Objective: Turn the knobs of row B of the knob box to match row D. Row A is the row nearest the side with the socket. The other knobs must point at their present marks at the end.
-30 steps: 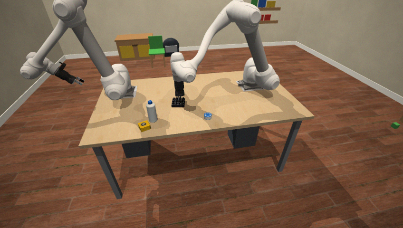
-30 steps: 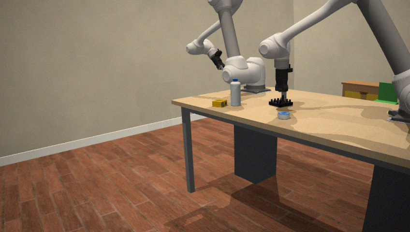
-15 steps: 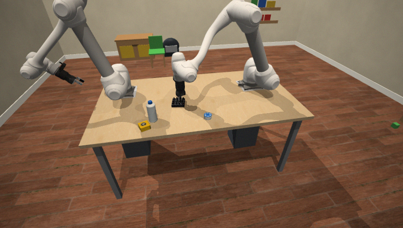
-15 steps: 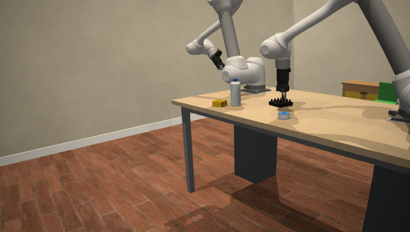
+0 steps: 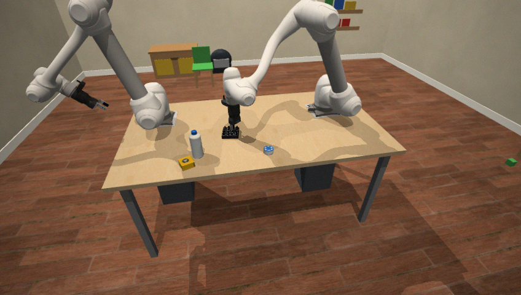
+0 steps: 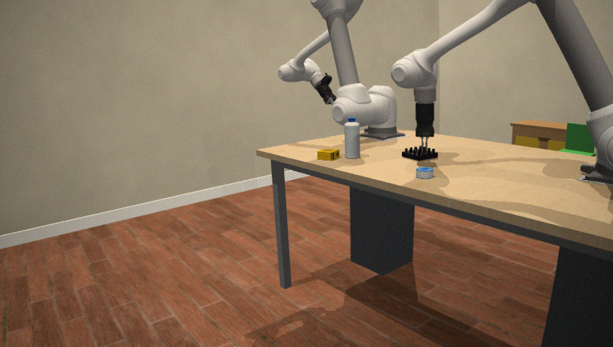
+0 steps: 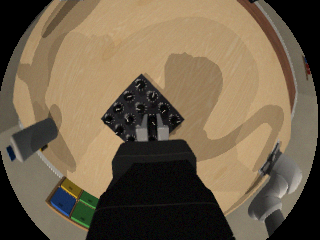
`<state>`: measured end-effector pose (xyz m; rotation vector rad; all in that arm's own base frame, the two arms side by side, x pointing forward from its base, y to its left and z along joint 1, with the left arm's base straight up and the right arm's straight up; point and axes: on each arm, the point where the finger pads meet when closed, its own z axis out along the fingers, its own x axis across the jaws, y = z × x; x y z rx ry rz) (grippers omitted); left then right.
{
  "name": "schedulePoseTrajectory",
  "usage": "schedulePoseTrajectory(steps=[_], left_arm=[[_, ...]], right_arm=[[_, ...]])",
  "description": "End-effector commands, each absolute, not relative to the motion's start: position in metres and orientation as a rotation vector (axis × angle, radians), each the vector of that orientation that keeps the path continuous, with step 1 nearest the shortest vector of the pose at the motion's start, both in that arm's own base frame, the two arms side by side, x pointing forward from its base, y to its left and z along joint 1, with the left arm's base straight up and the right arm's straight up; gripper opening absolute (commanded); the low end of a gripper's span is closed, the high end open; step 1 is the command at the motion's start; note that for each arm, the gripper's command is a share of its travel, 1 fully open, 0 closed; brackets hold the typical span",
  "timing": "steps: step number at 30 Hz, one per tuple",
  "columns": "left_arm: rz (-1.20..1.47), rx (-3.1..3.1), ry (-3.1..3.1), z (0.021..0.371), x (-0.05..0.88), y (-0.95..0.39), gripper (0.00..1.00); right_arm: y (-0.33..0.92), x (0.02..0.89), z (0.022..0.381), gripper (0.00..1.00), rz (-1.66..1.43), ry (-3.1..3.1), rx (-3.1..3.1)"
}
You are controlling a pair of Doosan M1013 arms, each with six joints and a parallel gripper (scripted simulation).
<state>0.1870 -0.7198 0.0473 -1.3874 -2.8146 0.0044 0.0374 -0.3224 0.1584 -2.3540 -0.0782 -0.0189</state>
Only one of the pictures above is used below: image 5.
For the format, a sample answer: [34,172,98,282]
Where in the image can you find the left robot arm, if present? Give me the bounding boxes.
[223,0,362,117]

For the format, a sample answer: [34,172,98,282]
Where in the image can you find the grey bottle with blue cap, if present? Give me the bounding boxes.
[189,130,204,159]

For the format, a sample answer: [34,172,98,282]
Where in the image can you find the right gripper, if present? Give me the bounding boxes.
[60,80,109,110]

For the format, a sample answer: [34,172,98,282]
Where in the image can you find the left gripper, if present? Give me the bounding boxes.
[221,95,241,130]

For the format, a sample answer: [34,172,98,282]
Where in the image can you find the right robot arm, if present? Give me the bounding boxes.
[26,0,174,130]

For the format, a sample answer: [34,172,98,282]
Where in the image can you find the short grey cylinder with blue top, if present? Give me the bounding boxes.
[264,146,273,155]

